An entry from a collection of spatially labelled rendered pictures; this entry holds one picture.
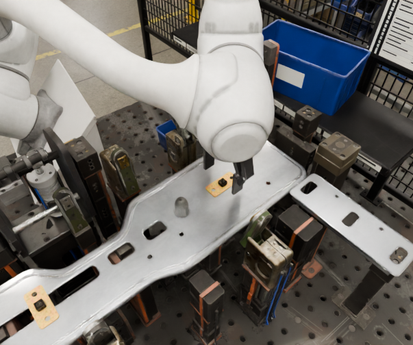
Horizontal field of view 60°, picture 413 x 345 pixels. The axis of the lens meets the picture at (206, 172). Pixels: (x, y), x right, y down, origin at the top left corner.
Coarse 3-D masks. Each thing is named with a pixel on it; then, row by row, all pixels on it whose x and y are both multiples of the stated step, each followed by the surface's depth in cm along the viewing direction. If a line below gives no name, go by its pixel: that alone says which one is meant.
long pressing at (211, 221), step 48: (144, 192) 86; (192, 192) 86; (240, 192) 86; (288, 192) 87; (144, 240) 78; (192, 240) 78; (0, 288) 70; (48, 288) 70; (96, 288) 70; (144, 288) 71; (48, 336) 65
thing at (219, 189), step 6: (228, 174) 90; (216, 180) 88; (228, 180) 88; (210, 186) 87; (216, 186) 87; (222, 186) 87; (228, 186) 87; (210, 192) 86; (216, 192) 86; (222, 192) 86
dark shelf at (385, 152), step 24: (192, 24) 136; (192, 48) 126; (360, 96) 106; (336, 120) 99; (360, 120) 99; (384, 120) 99; (408, 120) 99; (360, 144) 93; (384, 144) 93; (408, 144) 93; (384, 168) 88
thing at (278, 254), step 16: (272, 240) 72; (256, 256) 74; (272, 256) 70; (288, 256) 70; (256, 272) 78; (272, 272) 72; (288, 272) 76; (240, 288) 90; (256, 288) 86; (272, 288) 77; (240, 304) 97; (256, 304) 88; (272, 304) 92; (256, 320) 93
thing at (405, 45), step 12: (384, 0) 90; (396, 0) 88; (408, 0) 85; (384, 12) 91; (396, 12) 89; (408, 12) 87; (396, 24) 90; (408, 24) 88; (372, 36) 97; (396, 36) 92; (408, 36) 89; (372, 48) 98; (384, 48) 96; (396, 48) 93; (408, 48) 91; (384, 60) 97; (396, 60) 95; (408, 60) 92; (408, 72) 94
